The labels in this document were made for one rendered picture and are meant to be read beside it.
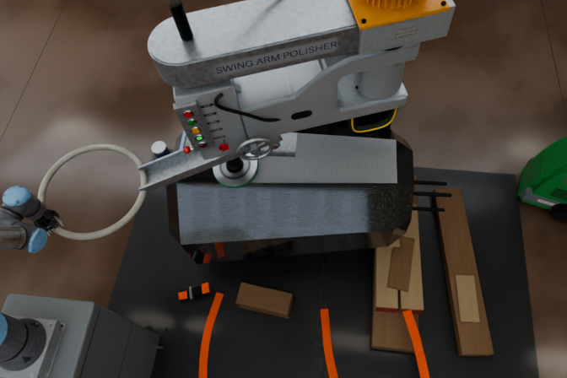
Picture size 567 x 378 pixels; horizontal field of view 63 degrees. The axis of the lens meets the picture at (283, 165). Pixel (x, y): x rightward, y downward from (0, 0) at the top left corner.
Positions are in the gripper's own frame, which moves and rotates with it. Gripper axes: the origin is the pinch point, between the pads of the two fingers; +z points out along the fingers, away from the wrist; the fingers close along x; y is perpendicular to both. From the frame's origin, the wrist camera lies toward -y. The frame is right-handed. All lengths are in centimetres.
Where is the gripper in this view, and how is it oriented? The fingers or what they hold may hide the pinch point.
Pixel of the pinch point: (54, 225)
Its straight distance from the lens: 235.8
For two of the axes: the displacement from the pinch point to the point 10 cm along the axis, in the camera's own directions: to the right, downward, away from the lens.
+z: 0.1, 4.9, 8.7
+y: 6.7, 6.4, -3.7
